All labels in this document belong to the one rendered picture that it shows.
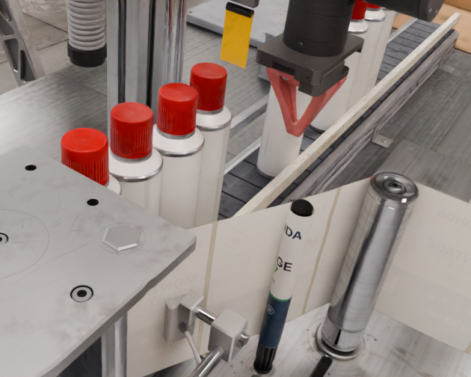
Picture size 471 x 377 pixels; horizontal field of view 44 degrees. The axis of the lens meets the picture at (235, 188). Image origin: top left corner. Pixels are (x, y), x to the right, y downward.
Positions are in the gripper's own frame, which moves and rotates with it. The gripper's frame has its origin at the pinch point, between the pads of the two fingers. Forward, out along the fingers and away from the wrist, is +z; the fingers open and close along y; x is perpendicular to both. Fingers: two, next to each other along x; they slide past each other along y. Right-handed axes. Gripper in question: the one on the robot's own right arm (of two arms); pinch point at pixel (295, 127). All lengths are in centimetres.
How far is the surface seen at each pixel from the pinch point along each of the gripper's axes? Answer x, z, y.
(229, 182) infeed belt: 8.8, 13.7, 3.8
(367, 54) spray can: 3.9, 3.2, 30.7
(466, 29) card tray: 3, 19, 102
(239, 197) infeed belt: 6.1, 13.7, 2.0
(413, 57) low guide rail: 2, 11, 54
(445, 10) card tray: 11, 19, 112
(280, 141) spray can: 4.8, 7.7, 8.1
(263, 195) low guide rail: 2.2, 10.2, 0.2
